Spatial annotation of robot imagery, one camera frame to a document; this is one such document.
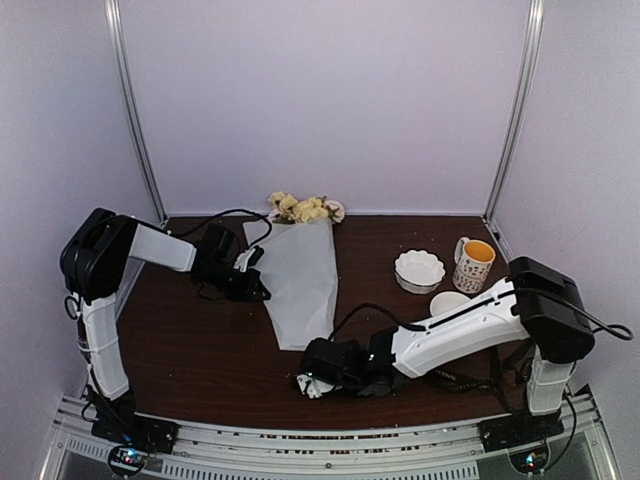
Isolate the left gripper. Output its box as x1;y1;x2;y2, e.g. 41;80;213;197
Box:
200;262;269;302

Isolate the white wrapping paper sheet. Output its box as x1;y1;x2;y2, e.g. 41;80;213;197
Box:
256;218;338;351

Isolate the pink rose stem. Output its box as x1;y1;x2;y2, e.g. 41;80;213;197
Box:
324;199;346;224

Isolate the black lanyard strap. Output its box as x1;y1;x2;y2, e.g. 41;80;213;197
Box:
429;347;534;414

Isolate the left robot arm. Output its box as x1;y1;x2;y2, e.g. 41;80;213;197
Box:
60;208;271;444

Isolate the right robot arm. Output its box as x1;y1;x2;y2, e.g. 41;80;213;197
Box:
296;257;634;442

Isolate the round white bowl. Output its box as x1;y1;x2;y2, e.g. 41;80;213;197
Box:
429;291;470;317

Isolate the scalloped white dish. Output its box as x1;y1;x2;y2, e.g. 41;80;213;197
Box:
394;250;446;295

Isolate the patterned mug yellow inside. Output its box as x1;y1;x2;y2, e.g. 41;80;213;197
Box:
452;237;496;295

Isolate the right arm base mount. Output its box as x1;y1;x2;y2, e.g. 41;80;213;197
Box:
478;410;564;476

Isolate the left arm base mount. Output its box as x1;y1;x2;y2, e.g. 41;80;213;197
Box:
91;400;179;479

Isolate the front aluminium rail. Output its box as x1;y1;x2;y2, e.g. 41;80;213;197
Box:
42;384;614;480

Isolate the left aluminium frame post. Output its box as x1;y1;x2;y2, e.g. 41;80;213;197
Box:
104;0;168;224

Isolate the aluminium frame post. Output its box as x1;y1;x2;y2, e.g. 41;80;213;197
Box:
104;0;168;224
483;0;545;224

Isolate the right aluminium frame post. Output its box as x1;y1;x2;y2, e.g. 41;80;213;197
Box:
483;0;545;224

